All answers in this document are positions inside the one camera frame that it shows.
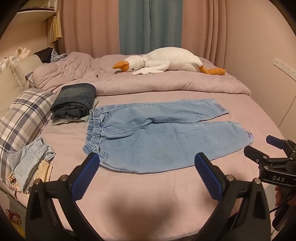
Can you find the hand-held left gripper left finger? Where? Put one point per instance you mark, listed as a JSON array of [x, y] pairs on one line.
[[86, 176]]

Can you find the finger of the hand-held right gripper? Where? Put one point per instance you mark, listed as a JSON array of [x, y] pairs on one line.
[[255, 154], [276, 141]]

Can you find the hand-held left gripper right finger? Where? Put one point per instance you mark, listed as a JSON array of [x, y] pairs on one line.
[[208, 176]]

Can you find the light blue denim pants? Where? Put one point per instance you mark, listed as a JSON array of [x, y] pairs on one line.
[[157, 143]]

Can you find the person's right hand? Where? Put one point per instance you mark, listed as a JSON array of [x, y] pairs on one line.
[[279, 195]]

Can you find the cream patterned cloth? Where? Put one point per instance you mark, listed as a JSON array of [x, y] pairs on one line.
[[44, 171]]

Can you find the folded light green cloth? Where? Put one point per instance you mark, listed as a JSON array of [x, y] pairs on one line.
[[86, 119]]

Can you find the pale denim shorts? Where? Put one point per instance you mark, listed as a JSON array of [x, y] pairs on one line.
[[25, 162]]

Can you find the folded dark denim jeans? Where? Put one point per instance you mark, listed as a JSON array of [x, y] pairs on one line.
[[74, 102]]

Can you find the red printed box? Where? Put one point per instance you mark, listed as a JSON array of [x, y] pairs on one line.
[[13, 216]]

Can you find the plaid pillow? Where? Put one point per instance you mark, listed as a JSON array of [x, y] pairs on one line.
[[20, 120]]

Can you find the pink duvet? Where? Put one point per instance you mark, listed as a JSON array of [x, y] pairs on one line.
[[161, 82]]

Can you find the beige headboard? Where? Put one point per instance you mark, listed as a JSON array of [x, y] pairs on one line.
[[7, 92]]

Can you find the white goose plush toy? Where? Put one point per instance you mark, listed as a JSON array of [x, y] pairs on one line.
[[171, 59]]

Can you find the plaid crumpled cloth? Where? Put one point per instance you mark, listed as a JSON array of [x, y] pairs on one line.
[[59, 56]]

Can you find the beige cushion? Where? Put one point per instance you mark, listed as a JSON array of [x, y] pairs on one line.
[[25, 69]]

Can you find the dark crumpled garment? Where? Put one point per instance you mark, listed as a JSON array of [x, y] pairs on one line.
[[44, 55]]

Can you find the pink curtain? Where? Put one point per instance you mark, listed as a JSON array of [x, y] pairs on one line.
[[90, 25], [203, 27]]

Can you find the small white plush toy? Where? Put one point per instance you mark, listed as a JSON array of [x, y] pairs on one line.
[[3, 63]]

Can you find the yellow pleated fabric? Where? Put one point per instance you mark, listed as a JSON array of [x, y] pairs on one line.
[[56, 29]]

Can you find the blue curtain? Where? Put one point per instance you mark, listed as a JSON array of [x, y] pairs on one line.
[[150, 25]]

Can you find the white shelf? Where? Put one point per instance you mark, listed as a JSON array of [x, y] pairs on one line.
[[34, 12]]

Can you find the white wall outlet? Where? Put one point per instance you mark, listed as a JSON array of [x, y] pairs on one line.
[[285, 68]]

